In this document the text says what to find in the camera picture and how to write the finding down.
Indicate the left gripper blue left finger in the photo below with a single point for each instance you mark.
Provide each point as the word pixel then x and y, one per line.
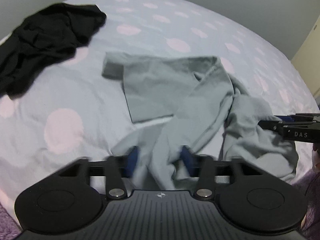
pixel 117 168

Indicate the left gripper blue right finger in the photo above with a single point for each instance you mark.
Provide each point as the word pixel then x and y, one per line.
pixel 203 168

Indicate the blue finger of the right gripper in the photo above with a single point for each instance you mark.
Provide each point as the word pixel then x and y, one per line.
pixel 286 118

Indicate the grey shirt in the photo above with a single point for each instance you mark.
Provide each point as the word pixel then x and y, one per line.
pixel 187 100

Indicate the right hand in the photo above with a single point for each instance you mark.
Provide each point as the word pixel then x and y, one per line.
pixel 316 158

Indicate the purple fuzzy sleeve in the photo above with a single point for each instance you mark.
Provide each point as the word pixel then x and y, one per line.
pixel 309 186

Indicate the cream door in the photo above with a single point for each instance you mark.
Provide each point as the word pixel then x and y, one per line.
pixel 306 60

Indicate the polka dot bed sheet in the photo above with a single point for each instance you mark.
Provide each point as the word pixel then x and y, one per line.
pixel 96 77

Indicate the black garment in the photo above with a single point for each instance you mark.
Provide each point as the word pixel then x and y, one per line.
pixel 50 36

